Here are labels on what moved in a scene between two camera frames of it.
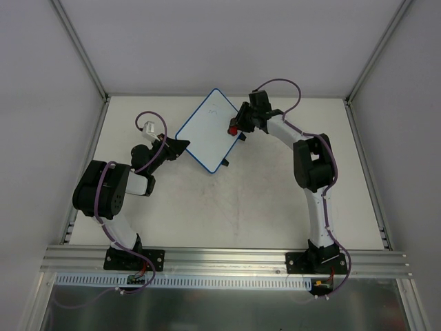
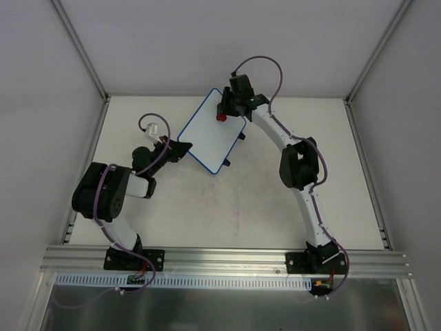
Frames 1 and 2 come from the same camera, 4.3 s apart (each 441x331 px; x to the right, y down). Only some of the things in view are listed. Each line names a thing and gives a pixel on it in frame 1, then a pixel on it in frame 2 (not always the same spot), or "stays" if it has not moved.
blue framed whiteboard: (207, 131) stays
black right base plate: (315, 263) stays
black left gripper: (169, 147) stays
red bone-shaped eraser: (233, 130) -> (221, 117)
